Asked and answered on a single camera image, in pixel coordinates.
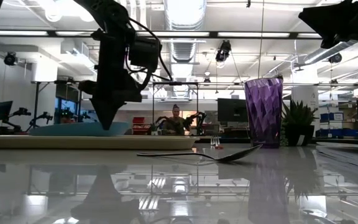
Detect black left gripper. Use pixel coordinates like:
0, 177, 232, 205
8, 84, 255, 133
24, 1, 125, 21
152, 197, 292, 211
78, 28, 151, 131

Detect blue plate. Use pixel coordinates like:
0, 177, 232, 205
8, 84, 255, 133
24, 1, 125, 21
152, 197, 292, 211
29, 121, 131, 137

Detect silver metal fork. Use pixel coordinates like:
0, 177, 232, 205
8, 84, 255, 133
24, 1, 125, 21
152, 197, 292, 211
209, 134, 225, 151

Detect shiny dark metal spoon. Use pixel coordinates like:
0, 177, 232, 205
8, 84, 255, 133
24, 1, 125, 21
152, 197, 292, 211
136, 143, 264, 164

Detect beige tray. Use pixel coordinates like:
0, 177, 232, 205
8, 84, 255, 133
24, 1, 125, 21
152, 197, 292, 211
0, 134, 200, 151

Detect purple faceted plastic cup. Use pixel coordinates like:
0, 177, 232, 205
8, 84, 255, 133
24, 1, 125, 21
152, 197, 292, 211
244, 77, 284, 149

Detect red storage bins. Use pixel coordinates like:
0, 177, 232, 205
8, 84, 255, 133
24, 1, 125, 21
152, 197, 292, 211
132, 116, 146, 136

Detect person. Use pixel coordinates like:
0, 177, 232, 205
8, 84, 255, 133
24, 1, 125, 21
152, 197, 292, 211
162, 103, 188, 136

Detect blue storage bins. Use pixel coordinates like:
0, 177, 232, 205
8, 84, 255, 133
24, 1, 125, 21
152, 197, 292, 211
315, 112, 358, 138

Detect green spiky plant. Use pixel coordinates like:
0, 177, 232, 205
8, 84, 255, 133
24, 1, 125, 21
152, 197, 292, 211
280, 98, 319, 127

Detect black plant pot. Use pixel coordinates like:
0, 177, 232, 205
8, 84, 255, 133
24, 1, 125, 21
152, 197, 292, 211
283, 124, 316, 147

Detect grey flat mat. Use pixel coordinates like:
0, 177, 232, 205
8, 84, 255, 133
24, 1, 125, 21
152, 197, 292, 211
315, 141, 358, 172

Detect black ceiling camera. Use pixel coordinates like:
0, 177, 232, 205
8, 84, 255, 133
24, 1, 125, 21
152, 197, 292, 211
328, 52, 343, 64
3, 52, 19, 67
214, 40, 232, 63

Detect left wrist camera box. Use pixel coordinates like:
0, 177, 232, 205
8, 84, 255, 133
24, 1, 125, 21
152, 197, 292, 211
128, 37, 163, 74

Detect black metal frame stand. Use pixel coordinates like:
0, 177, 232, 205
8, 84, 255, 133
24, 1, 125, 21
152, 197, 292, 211
152, 81, 200, 126

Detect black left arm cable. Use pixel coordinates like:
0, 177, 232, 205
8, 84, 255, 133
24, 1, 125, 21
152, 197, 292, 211
128, 17, 174, 82

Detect silver ceiling duct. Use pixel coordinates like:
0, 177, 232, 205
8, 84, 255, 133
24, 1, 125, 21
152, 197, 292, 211
163, 0, 208, 63

